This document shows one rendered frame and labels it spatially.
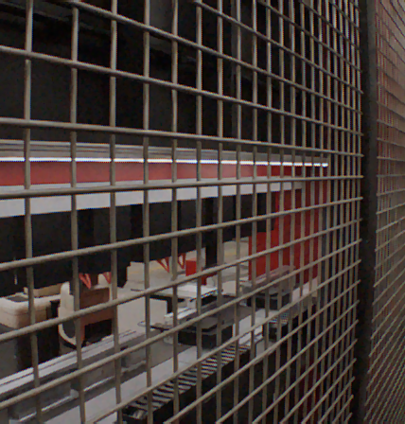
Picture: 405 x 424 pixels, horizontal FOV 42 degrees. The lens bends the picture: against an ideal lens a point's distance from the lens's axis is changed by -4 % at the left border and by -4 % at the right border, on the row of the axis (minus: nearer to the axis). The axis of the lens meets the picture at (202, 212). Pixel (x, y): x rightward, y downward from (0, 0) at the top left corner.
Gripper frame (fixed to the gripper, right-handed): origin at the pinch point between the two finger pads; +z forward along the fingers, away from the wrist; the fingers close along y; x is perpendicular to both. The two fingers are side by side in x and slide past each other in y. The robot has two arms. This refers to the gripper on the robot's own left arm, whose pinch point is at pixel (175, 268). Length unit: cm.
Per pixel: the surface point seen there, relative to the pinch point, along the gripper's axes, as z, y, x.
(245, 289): 20.2, 3.3, -29.3
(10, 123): 25, -163, -148
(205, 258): 8, -32, -45
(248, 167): -21, -4, -57
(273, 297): 29, -28, -63
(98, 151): -5, -108, -93
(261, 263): 8, 53, -7
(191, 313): 24, -44, -41
